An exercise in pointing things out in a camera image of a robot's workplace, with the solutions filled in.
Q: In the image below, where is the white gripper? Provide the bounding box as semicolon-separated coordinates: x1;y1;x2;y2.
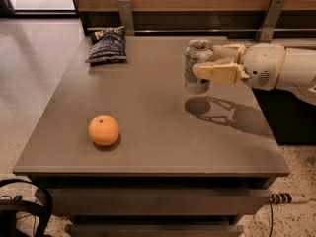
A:
193;43;285;91

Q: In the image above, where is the silver 7up soda can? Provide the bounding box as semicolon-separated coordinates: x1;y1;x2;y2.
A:
184;39;213;94

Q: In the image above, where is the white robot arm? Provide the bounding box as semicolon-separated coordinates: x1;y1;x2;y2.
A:
193;43;316;105

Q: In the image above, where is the blue chip bag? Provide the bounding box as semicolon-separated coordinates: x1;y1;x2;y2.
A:
85;26;127;63

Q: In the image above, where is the orange fruit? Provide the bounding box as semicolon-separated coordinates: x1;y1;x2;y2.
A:
88;115;119;146

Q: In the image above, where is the white power strip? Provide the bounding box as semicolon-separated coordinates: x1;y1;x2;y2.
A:
270;193;311;204

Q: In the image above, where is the upper grey drawer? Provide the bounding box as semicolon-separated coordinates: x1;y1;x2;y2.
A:
49;189;270;216

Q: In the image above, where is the grey drawer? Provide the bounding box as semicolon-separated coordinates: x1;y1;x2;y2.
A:
49;189;270;216
65;224;243;237

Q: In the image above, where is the lower grey drawer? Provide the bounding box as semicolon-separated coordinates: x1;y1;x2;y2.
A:
65;224;243;237

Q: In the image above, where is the right metal wall bracket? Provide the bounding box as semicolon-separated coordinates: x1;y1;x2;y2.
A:
255;0;286;43

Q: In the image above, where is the metal wall bracket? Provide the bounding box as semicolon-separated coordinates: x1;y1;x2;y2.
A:
255;0;286;43
118;0;134;36

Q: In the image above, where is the left metal wall bracket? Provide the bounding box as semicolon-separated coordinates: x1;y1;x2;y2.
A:
118;0;134;36

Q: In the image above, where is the black power cable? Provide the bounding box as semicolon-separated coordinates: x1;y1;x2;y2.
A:
268;200;275;237

